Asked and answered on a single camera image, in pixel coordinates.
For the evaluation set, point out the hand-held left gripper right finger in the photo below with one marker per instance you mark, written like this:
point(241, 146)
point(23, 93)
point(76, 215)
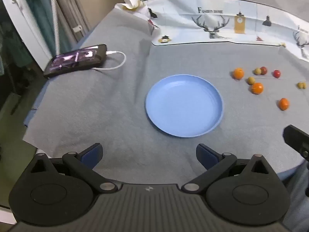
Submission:
point(206, 154)

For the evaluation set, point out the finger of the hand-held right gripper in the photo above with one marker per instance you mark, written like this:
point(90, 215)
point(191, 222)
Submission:
point(297, 137)

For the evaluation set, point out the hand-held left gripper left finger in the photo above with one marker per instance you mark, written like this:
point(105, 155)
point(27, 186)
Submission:
point(93, 154)

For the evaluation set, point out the orange mandarin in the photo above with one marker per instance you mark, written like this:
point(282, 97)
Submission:
point(257, 88)
point(284, 104)
point(238, 73)

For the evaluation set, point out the yellow-green jujube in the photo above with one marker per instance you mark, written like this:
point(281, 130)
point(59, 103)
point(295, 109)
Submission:
point(251, 80)
point(257, 71)
point(301, 85)

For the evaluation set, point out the blue plate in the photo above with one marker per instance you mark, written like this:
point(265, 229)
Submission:
point(183, 106)

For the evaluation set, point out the red cherry tomato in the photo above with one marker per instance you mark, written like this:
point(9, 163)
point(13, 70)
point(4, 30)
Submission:
point(277, 73)
point(263, 70)

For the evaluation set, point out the person's grey trouser leg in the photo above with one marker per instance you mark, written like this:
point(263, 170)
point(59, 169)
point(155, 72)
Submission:
point(299, 198)

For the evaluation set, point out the blue bed sheet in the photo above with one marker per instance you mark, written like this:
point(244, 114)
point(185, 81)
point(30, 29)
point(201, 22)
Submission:
point(30, 116)

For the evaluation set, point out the black smartphone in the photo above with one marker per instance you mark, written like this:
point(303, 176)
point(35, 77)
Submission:
point(74, 61)

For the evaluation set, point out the white clip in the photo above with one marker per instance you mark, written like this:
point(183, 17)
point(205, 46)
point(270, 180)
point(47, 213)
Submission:
point(77, 28)

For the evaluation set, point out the deer printed white cloth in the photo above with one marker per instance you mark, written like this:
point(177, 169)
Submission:
point(183, 21)

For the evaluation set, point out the white dotted pole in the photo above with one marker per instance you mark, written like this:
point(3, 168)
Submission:
point(56, 17)

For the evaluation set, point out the white door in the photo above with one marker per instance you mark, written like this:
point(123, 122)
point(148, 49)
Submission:
point(21, 21)

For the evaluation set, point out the grey curtain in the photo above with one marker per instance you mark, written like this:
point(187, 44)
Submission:
point(70, 4)

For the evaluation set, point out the teal hanging cloth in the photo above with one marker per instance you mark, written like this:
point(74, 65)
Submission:
point(41, 9)

